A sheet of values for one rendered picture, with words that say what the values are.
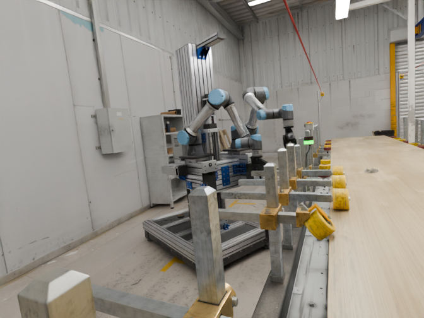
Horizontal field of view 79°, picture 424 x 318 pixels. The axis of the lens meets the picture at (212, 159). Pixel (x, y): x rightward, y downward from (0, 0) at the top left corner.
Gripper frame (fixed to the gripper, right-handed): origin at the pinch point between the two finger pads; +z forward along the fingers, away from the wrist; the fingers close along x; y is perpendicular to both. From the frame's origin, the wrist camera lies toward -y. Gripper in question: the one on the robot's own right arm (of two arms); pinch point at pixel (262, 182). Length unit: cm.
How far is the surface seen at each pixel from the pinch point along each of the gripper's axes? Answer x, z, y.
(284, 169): 73, -23, -29
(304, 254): 61, 21, -34
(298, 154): 22.8, -22.4, -28.7
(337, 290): 128, -7, -47
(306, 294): 91, 21, -37
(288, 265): 86, 13, -30
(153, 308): 151, -13, -19
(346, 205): 79, -10, -51
